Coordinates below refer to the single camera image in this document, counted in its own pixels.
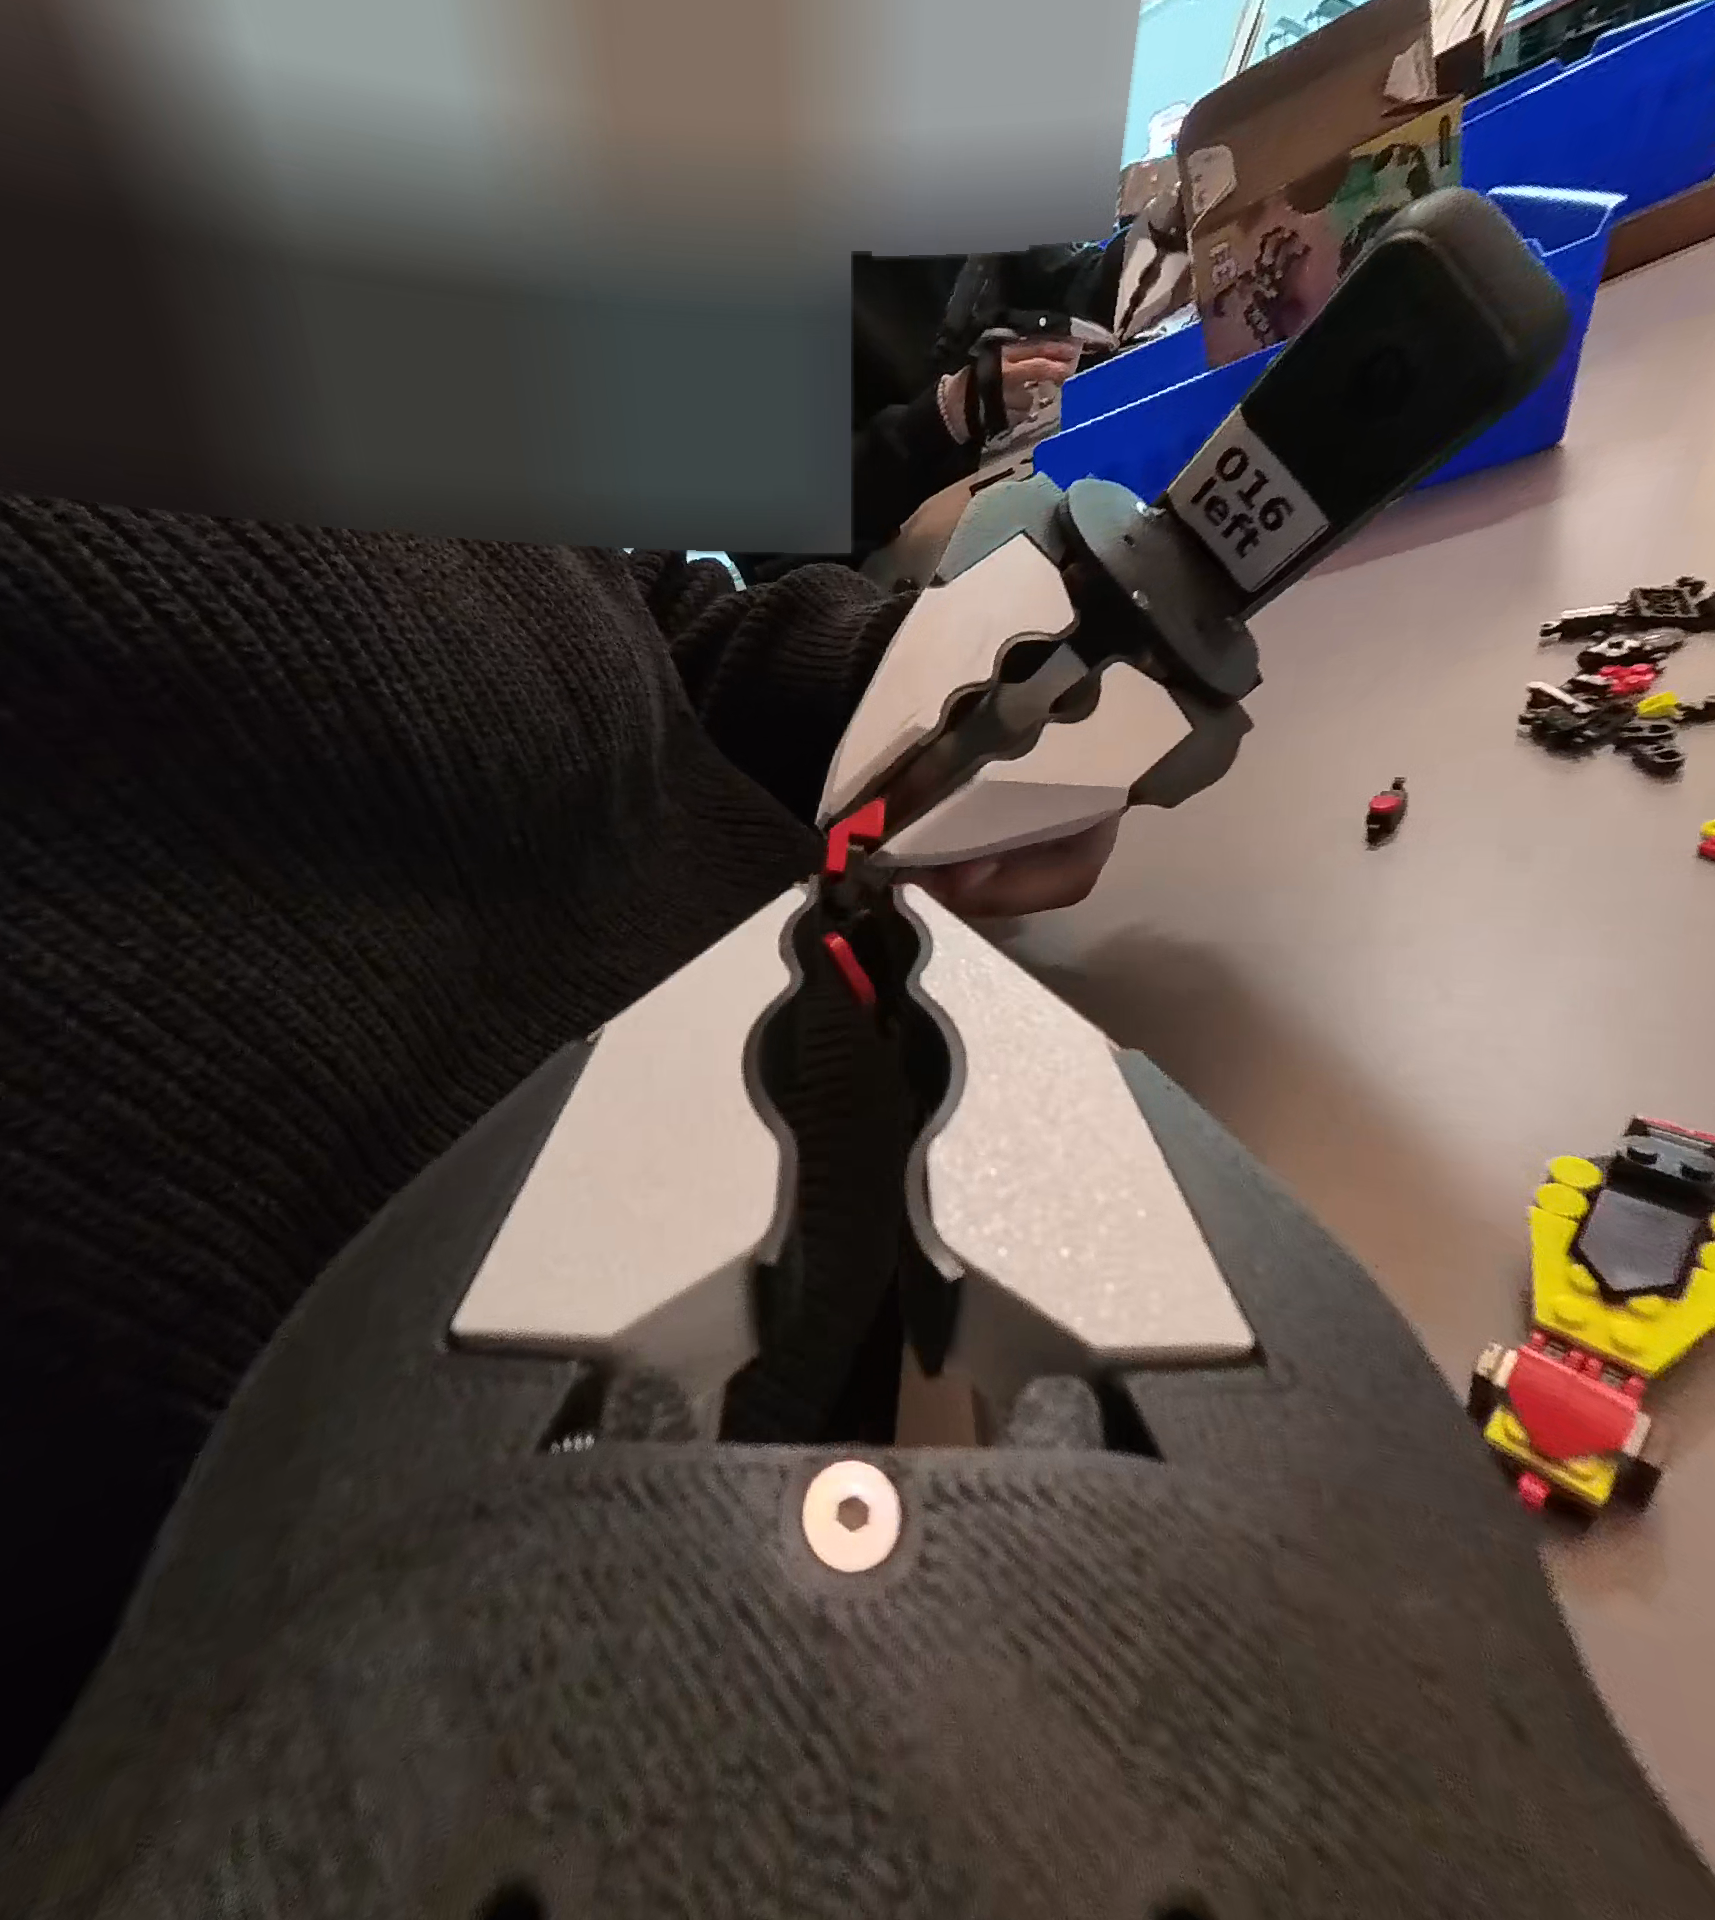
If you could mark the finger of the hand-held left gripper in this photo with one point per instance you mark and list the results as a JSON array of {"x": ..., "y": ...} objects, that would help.
[
  {"x": 932, "y": 674},
  {"x": 1038, "y": 810}
]

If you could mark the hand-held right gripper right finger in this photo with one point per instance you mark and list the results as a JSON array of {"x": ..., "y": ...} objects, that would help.
[{"x": 1082, "y": 1200}]

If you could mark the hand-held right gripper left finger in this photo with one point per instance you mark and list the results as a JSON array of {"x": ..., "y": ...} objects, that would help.
[{"x": 619, "y": 1200}]

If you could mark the red and black lego assembly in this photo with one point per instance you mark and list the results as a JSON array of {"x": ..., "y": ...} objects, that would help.
[{"x": 858, "y": 840}]

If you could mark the pile of lego pieces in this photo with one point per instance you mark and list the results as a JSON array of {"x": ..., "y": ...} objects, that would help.
[{"x": 1592, "y": 721}]

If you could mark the person's left forearm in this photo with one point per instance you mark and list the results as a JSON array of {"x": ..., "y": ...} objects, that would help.
[{"x": 752, "y": 674}]

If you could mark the cardboard lego box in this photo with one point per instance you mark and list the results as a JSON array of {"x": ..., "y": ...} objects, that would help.
[{"x": 1292, "y": 135}]

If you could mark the red black rounded lego piece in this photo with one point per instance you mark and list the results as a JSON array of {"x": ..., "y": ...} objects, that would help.
[{"x": 1386, "y": 813}]

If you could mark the yellow red lego car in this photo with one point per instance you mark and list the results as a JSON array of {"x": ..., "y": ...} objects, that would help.
[{"x": 1622, "y": 1305}]

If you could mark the person's left hand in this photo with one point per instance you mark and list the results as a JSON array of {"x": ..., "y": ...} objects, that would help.
[{"x": 1022, "y": 884}]

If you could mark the blue bin with white tag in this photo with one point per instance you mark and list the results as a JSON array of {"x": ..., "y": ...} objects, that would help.
[{"x": 1518, "y": 391}]

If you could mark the blue plastic bin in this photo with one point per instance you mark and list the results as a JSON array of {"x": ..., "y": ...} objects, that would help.
[{"x": 1622, "y": 104}]

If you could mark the person's black sweater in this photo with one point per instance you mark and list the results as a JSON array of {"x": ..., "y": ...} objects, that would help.
[{"x": 197, "y": 900}]

